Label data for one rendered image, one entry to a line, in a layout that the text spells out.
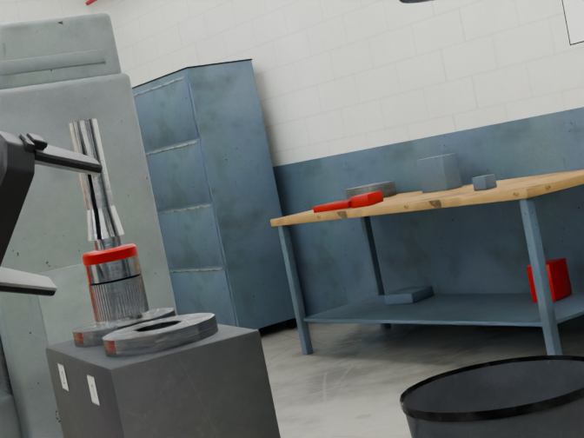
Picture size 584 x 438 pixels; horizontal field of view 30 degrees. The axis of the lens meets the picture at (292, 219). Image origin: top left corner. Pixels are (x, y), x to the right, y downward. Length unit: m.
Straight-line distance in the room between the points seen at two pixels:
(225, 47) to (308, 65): 1.07
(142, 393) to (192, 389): 0.04
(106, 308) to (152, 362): 0.15
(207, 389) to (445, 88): 5.90
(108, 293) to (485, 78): 5.57
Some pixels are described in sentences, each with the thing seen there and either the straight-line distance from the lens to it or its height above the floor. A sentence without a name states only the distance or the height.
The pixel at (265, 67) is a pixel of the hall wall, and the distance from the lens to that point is 8.13.
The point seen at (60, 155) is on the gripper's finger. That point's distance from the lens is 0.84.
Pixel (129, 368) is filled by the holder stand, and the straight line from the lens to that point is 0.80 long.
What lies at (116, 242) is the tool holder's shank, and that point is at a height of 1.18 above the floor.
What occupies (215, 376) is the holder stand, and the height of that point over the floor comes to 1.07.
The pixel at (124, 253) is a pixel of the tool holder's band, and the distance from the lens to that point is 0.94.
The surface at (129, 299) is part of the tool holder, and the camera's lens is 0.94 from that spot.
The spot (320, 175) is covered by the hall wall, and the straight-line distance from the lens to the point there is 7.74.
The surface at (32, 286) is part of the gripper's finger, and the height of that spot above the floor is 1.16.
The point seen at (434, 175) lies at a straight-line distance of 6.35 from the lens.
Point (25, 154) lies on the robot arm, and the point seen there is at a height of 1.26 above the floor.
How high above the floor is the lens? 1.22
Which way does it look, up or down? 3 degrees down
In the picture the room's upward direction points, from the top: 11 degrees counter-clockwise
